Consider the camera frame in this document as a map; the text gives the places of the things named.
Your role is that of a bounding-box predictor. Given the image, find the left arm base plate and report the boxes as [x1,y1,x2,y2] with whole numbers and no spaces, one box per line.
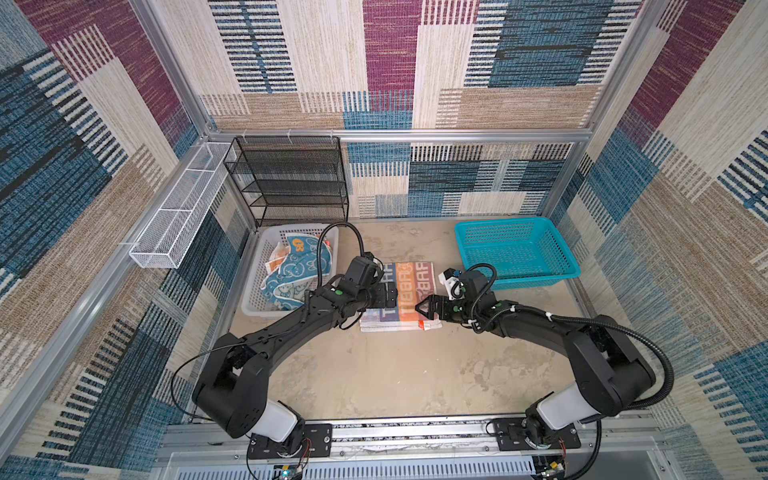
[246,423,333,460]

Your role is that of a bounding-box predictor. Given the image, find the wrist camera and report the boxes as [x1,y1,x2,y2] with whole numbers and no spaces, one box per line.
[338,256,382,296]
[438,268,476,300]

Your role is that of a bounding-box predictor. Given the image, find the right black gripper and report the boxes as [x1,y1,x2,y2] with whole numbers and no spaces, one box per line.
[415,295,478,322]

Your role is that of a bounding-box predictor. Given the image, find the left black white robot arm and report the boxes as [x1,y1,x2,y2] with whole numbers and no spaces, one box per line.
[192,222,387,444]

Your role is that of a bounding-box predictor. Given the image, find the white plastic laundry basket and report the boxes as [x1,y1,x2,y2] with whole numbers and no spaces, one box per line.
[241,223,338,318]

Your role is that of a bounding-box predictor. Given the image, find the aluminium mounting rail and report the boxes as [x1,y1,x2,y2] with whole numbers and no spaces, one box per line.
[155,410,667,463]

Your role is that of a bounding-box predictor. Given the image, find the rabbit print striped towel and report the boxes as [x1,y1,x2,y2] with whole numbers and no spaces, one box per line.
[359,262,442,333]

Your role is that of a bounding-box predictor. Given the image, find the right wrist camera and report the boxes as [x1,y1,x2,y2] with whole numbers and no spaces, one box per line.
[438,268,476,300]

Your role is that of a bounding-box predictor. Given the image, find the black wire shelf rack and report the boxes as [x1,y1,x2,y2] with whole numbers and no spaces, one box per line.
[223,136,350,227]

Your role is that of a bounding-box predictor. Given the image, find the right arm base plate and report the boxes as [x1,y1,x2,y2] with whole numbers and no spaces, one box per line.
[485,417,581,451]

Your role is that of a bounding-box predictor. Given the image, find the white wire mesh tray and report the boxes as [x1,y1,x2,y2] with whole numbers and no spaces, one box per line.
[130,142,229,269]

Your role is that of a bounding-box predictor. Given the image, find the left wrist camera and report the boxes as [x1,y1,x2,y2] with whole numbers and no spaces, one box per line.
[338,256,382,296]

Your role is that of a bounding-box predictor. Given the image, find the teal bicycle print towel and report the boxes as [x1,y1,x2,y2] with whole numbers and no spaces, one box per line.
[260,233,333,310]

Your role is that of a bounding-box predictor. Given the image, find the teal plastic basket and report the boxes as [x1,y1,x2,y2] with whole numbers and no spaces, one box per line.
[454,217,581,290]

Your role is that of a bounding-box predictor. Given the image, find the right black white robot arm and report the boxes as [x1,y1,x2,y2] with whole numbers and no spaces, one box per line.
[415,263,675,449]

